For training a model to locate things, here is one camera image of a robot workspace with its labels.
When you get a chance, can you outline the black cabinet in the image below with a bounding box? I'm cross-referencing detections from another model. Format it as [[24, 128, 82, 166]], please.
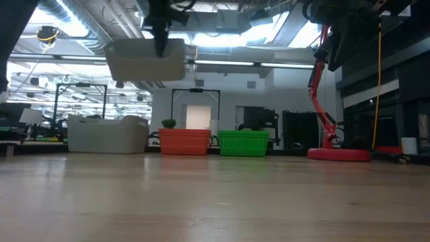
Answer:
[[281, 110, 320, 151]]

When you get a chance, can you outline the long ceiling light bar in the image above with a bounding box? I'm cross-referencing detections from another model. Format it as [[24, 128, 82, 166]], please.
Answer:
[[6, 53, 315, 70]]

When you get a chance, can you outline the yellow hanging cable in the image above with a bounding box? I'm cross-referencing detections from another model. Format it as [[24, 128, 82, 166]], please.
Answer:
[[370, 22, 383, 151]]

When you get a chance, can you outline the red articulated desk lamp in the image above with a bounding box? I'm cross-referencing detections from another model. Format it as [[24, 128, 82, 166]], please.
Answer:
[[306, 24, 372, 163]]

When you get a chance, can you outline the green slotted plastic basket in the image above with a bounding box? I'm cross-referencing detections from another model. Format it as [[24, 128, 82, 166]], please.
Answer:
[[217, 129, 270, 157]]

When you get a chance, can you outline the white panel on stand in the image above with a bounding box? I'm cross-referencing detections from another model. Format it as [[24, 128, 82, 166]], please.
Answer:
[[18, 108, 44, 126]]

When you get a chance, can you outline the black machine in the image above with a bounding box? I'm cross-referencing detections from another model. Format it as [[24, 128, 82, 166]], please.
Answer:
[[236, 106, 280, 149]]

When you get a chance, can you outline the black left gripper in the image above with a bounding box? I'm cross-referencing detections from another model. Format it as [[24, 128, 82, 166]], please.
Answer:
[[142, 0, 191, 58]]

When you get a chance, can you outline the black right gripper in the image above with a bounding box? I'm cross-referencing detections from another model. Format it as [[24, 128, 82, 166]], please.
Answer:
[[302, 0, 380, 72]]

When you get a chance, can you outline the white plastic bin with handles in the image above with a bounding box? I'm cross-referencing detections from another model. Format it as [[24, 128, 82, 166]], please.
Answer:
[[103, 37, 187, 83], [67, 114, 150, 155]]

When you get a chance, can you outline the black rectangular frame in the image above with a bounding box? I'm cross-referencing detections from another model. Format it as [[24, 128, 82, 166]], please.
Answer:
[[170, 87, 222, 130]]

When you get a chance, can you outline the black robot station frame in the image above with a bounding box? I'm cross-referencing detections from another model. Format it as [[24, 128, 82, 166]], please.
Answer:
[[52, 82, 109, 120]]

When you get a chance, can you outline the black ceiling cable reel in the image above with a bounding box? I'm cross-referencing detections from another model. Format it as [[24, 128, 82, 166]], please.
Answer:
[[36, 25, 61, 45]]

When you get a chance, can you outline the white cup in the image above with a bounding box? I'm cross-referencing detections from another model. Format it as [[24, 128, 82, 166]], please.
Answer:
[[401, 136, 419, 156]]

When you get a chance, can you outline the orange slotted plastic basket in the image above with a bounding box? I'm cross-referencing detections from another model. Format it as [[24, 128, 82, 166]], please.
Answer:
[[158, 128, 212, 157]]

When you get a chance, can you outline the silver ventilation duct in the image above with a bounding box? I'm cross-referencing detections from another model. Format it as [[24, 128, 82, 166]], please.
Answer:
[[36, 0, 115, 51]]

